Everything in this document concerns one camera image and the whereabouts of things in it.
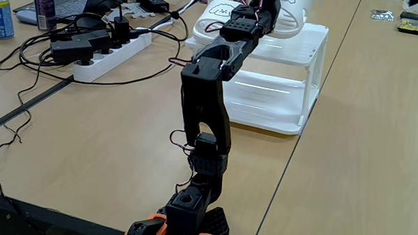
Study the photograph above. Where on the white slipper with dog print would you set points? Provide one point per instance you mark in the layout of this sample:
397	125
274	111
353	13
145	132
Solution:
296	19
201	30

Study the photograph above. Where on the white plastic shoe rack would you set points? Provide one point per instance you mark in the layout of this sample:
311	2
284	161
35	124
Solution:
291	47

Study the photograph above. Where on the crumpled foil packet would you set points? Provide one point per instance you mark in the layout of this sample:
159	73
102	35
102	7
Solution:
382	15

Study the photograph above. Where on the black power brick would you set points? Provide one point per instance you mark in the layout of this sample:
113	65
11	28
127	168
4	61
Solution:
153	4

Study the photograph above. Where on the black plug charger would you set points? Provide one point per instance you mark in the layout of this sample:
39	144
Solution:
121	29

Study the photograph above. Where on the white power strip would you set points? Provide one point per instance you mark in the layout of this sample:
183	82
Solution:
120	55

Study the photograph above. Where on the black adapter with green light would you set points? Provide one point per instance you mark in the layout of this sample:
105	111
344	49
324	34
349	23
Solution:
93	40

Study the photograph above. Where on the black power adapter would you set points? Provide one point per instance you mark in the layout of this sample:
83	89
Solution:
70	51

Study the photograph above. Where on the black laptop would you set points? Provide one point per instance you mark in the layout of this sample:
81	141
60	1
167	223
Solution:
66	2

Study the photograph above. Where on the tall purple can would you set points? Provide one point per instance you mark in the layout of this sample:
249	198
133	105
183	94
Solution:
44	10

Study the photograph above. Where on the pale blue computer mouse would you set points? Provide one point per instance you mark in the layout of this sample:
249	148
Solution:
26	17

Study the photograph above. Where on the blue drink can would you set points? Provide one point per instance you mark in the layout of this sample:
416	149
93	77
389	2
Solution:
1	19

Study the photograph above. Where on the white printed bracket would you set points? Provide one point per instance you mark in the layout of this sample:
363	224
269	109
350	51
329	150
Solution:
136	10

